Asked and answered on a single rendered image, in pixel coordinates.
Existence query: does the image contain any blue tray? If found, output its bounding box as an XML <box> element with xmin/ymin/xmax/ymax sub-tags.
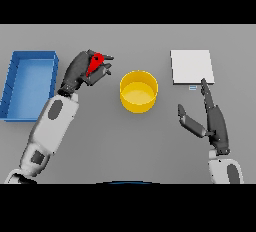
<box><xmin>0</xmin><ymin>50</ymin><xmax>60</xmax><ymax>123</ymax></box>

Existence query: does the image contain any yellow bowl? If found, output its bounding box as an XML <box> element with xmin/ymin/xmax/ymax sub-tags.
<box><xmin>119</xmin><ymin>70</ymin><xmax>159</xmax><ymax>114</ymax></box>

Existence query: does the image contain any pale square measuring scale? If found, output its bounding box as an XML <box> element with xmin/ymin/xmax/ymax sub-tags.
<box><xmin>170</xmin><ymin>49</ymin><xmax>216</xmax><ymax>91</ymax></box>

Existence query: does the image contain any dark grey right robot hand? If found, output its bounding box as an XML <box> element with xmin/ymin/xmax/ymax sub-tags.
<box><xmin>177</xmin><ymin>78</ymin><xmax>231</xmax><ymax>157</ymax></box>

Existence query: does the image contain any red beaker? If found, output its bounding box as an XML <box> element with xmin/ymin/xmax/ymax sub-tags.
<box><xmin>85</xmin><ymin>52</ymin><xmax>105</xmax><ymax>78</ymax></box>

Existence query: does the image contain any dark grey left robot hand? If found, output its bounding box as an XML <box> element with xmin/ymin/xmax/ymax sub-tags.
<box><xmin>57</xmin><ymin>49</ymin><xmax>115</xmax><ymax>98</ymax></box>

